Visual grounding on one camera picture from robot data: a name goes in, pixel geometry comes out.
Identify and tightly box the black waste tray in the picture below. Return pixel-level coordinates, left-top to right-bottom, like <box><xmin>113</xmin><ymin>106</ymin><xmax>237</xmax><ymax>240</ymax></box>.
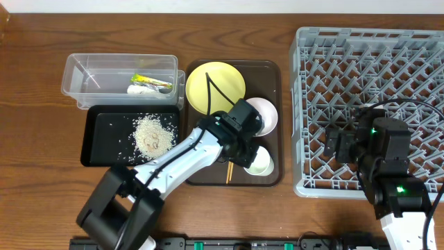
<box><xmin>80</xmin><ymin>105</ymin><xmax>180</xmax><ymax>167</ymax></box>

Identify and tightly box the pile of rice waste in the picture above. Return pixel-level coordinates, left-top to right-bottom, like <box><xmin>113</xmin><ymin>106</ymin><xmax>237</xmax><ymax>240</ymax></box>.
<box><xmin>117</xmin><ymin>113</ymin><xmax>178</xmax><ymax>165</ymax></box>

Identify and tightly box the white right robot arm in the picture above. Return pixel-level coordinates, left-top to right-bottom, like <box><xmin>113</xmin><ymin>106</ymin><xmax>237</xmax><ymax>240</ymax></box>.
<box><xmin>323</xmin><ymin>107</ymin><xmax>436</xmax><ymax>249</ymax></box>

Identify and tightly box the grey plastic dishwasher rack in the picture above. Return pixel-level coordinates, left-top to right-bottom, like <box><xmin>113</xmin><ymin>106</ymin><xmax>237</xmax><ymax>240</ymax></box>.
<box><xmin>289</xmin><ymin>27</ymin><xmax>443</xmax><ymax>199</ymax></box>

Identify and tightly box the dark brown serving tray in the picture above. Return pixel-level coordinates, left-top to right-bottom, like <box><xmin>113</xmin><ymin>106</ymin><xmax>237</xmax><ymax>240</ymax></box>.
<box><xmin>186</xmin><ymin>60</ymin><xmax>284</xmax><ymax>187</ymax></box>

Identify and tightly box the clear plastic bin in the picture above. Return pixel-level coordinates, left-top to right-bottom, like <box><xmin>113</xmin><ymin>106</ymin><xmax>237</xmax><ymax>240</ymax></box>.
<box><xmin>61</xmin><ymin>53</ymin><xmax>185</xmax><ymax>109</ymax></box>

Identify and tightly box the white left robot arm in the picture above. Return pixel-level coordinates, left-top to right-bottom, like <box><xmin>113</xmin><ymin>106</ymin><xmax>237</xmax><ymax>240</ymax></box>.
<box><xmin>76</xmin><ymin>99</ymin><xmax>262</xmax><ymax>250</ymax></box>

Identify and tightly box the pink bowl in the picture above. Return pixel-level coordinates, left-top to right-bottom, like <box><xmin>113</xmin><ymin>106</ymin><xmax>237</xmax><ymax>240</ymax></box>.
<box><xmin>246</xmin><ymin>97</ymin><xmax>278</xmax><ymax>137</ymax></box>

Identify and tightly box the green yellow snack wrapper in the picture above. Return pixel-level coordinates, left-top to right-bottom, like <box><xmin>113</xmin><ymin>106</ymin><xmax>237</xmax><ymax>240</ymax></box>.
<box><xmin>130</xmin><ymin>74</ymin><xmax>172</xmax><ymax>89</ymax></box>

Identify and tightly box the yellow plate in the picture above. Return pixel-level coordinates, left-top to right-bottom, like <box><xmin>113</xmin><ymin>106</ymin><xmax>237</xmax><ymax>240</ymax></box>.
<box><xmin>185</xmin><ymin>62</ymin><xmax>246</xmax><ymax>115</ymax></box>

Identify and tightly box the white green cup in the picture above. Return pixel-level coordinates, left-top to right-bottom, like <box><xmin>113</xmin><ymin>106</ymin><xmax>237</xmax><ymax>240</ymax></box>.
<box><xmin>244</xmin><ymin>146</ymin><xmax>274</xmax><ymax>176</ymax></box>

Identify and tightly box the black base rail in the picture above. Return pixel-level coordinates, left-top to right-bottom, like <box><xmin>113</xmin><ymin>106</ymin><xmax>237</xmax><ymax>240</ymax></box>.
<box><xmin>69</xmin><ymin>235</ymin><xmax>393</xmax><ymax>250</ymax></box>

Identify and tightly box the white tissue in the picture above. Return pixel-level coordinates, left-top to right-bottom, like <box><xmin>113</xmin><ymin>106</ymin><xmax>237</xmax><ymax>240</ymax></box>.
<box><xmin>127</xmin><ymin>85</ymin><xmax>160</xmax><ymax>94</ymax></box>

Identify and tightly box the wooden chopstick with pattern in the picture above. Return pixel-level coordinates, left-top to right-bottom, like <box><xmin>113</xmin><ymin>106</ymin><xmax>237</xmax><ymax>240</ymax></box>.
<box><xmin>225</xmin><ymin>161</ymin><xmax>230</xmax><ymax>184</ymax></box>

